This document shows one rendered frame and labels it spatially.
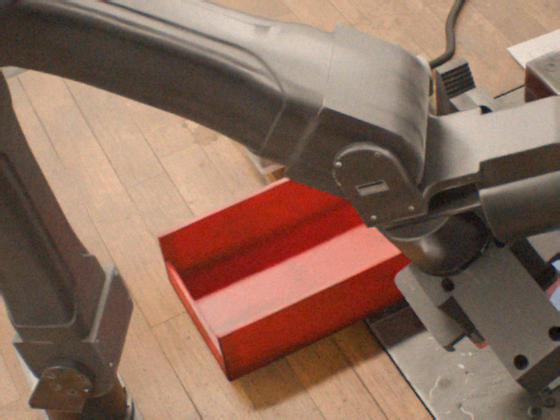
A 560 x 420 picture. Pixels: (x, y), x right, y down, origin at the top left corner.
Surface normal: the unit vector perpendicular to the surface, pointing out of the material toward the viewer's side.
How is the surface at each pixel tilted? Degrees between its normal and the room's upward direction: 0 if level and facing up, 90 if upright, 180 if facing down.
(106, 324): 83
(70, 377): 90
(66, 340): 90
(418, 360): 0
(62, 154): 0
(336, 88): 26
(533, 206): 68
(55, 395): 90
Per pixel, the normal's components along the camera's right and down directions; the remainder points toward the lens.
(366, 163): -0.14, 0.74
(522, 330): -0.49, -0.40
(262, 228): 0.45, 0.63
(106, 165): -0.11, -0.66
